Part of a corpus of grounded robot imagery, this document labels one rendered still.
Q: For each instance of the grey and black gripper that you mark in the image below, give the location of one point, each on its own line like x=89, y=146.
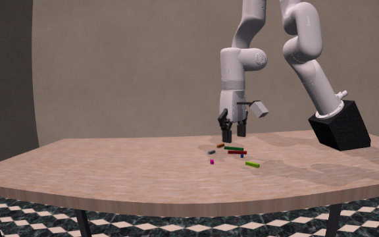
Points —
x=231, y=112

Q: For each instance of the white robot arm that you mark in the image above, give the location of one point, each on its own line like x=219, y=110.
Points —
x=298, y=18

